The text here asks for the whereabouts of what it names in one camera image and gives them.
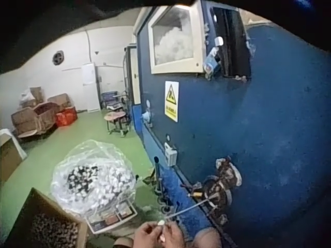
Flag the person's right hand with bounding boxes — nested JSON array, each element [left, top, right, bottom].
[[161, 221, 186, 248]]

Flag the person's left hand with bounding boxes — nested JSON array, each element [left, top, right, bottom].
[[133, 222, 167, 248]]

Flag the metal filling tube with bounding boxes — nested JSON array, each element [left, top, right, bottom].
[[165, 197, 217, 220]]

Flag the person's legs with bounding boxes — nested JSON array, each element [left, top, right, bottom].
[[192, 227, 223, 248]]

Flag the weighing scale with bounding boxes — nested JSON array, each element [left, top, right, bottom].
[[86, 201, 138, 235]]

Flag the black metal stand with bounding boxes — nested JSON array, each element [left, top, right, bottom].
[[152, 156, 171, 213]]

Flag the rusty valve assembly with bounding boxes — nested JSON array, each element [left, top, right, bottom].
[[201, 156, 244, 225]]

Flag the clear bag of plush pieces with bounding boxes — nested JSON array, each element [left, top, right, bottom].
[[50, 139, 138, 215]]

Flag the cardboard box of dark pieces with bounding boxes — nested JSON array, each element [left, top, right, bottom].
[[5, 187, 88, 248]]

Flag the round stool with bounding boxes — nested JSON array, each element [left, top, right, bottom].
[[104, 111, 130, 137]]

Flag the yellow warning sign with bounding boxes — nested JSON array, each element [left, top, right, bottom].
[[164, 81, 179, 122]]

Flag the blue chair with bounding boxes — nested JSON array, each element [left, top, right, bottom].
[[101, 90, 127, 112]]

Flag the red crate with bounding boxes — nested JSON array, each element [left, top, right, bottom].
[[55, 107, 78, 127]]

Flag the large blue stuffing machine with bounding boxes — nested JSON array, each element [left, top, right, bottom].
[[124, 0, 331, 248]]

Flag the white cabinet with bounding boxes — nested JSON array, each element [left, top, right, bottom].
[[81, 63, 101, 113]]

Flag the empty cardboard box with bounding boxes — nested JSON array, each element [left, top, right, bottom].
[[0, 129, 28, 184]]

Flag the heap of cardboard boxes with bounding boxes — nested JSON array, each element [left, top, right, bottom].
[[10, 86, 73, 137]]

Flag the blue hanging packet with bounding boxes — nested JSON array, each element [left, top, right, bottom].
[[203, 48, 221, 76]]

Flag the white framed machine window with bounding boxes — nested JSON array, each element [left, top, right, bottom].
[[147, 5, 207, 75]]

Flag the white switch box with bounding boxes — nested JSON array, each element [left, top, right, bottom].
[[164, 142, 178, 166]]

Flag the round wall fan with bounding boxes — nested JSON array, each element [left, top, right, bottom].
[[52, 51, 64, 65]]

